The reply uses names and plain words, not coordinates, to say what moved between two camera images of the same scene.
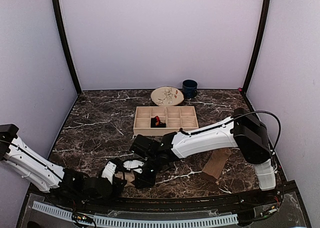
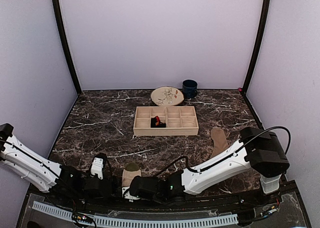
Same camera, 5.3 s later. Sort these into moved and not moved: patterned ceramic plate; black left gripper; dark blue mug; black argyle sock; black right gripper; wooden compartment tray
Moved: black left gripper; black right gripper
Not moved: black argyle sock; dark blue mug; wooden compartment tray; patterned ceramic plate
